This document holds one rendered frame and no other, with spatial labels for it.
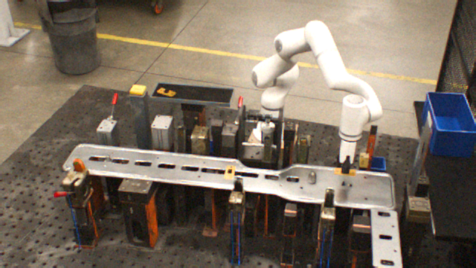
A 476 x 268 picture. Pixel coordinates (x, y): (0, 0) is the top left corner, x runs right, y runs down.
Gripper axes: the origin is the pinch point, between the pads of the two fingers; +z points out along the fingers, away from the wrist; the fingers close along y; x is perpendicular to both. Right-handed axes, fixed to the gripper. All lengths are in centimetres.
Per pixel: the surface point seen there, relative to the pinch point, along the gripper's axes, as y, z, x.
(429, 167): -13.4, 6.4, 34.3
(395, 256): 35.1, 9.0, 18.2
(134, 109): -30, 3, -97
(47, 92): -196, 111, -241
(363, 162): -10.9, 5.5, 7.7
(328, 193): 18.3, -1.3, -6.2
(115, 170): 6, 9, -94
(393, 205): 8.5, 9.5, 19.1
